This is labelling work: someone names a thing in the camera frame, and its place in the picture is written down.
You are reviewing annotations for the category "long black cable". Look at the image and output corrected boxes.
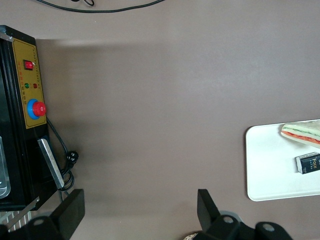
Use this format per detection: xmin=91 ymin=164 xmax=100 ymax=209
xmin=37 ymin=0 xmax=163 ymax=13

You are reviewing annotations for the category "white wire rack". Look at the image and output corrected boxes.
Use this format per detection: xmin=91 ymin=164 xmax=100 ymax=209
xmin=0 ymin=209 xmax=33 ymax=235

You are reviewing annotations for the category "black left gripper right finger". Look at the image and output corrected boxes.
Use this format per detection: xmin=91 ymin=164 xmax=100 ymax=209
xmin=197 ymin=189 xmax=254 ymax=240

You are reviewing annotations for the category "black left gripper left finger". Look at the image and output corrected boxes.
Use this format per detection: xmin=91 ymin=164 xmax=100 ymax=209
xmin=24 ymin=189 xmax=85 ymax=240

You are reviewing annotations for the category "wrapped triangle sandwich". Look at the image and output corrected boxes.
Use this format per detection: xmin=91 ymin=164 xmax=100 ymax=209
xmin=279 ymin=119 xmax=320 ymax=150

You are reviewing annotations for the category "cream plastic tray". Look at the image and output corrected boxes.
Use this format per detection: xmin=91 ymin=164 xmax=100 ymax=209
xmin=245 ymin=119 xmax=320 ymax=202

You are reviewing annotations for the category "wicker basket with foil trays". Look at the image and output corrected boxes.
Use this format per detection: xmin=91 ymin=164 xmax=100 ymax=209
xmin=183 ymin=231 xmax=201 ymax=240

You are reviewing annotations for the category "black machine power cable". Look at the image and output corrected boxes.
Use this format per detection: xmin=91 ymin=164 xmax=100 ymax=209
xmin=46 ymin=116 xmax=80 ymax=201

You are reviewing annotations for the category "red emergency stop button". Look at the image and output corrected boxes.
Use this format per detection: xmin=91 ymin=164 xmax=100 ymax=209
xmin=26 ymin=98 xmax=47 ymax=120

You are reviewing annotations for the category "black tissue pack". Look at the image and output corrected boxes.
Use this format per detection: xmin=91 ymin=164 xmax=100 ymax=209
xmin=294 ymin=151 xmax=320 ymax=175

